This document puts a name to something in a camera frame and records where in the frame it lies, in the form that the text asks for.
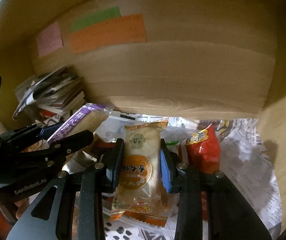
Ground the red snack packet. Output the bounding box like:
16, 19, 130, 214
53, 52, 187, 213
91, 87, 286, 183
184, 124, 221, 174

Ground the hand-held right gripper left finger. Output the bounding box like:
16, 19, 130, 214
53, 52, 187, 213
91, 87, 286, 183
6, 137, 126, 240

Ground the orange sticky note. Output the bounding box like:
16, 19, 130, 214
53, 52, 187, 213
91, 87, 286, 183
68, 14, 148, 54

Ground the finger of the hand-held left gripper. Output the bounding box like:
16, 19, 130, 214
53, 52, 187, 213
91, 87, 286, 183
20, 129, 94, 168
0, 122, 66, 143

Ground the stack of books and papers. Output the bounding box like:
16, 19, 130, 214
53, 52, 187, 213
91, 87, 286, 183
12, 66, 86, 121

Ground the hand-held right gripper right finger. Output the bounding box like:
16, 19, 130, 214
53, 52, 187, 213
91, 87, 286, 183
159, 138, 273, 240

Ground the green sticky note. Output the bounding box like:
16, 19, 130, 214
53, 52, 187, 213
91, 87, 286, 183
70, 6, 121, 32

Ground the orange round cake packet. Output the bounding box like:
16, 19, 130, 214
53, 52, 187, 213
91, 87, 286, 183
110, 117, 170, 228

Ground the wooden shelf unit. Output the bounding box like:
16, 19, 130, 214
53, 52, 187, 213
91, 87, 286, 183
0, 0, 286, 233

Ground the purple label snack packet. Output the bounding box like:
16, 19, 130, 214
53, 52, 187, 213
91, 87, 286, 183
46, 104, 114, 145

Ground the pink sticky note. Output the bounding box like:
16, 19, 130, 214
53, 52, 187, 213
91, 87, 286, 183
36, 21, 64, 57

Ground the pile of snack packets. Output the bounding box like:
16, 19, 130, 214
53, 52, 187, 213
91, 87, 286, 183
102, 116, 283, 240

